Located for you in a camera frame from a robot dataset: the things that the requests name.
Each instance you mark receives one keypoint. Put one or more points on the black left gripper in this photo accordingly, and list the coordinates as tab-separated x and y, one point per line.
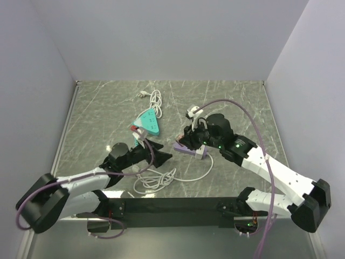
161	157

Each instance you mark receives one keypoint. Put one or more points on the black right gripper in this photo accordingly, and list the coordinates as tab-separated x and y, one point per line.
190	140

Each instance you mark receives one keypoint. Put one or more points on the brown cube charger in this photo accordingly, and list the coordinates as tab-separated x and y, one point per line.
179	138

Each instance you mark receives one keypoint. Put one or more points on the white square charger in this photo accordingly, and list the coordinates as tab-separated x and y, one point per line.
201	152

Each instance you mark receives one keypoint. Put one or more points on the purple power strip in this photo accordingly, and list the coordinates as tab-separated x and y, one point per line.
183	149

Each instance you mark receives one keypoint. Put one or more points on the teal triangular power strip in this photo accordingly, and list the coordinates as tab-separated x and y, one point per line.
148	121

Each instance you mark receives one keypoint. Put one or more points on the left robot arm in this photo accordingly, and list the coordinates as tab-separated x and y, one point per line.
50	199

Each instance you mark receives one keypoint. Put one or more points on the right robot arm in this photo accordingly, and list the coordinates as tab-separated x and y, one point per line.
305	200

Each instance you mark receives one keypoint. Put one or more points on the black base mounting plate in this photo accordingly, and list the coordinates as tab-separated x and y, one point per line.
174	212

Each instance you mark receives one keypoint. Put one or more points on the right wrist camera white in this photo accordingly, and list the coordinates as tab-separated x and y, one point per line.
193	112

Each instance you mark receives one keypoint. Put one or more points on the aluminium left edge rail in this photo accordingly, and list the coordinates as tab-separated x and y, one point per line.
64	132

